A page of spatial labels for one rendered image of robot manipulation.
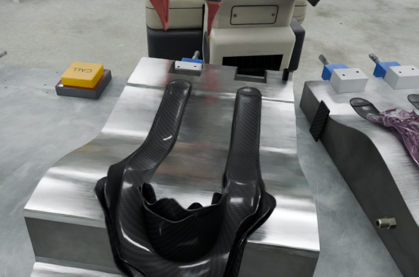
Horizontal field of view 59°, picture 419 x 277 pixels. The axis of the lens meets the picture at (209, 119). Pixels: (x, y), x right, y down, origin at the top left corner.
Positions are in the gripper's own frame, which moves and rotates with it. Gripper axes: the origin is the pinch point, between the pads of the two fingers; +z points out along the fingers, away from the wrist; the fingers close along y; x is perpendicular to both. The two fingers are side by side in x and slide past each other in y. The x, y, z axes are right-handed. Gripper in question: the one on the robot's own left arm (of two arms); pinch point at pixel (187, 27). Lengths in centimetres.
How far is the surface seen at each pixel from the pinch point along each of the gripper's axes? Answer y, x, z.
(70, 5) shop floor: -149, 224, 94
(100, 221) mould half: 1.7, -42.9, -0.5
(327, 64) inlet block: 26.5, 5.5, 6.5
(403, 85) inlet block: 39.4, 0.1, 6.0
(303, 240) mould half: 19.3, -41.3, -0.9
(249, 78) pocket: 12.3, -5.9, 5.2
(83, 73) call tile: -18.6, -5.5, 9.1
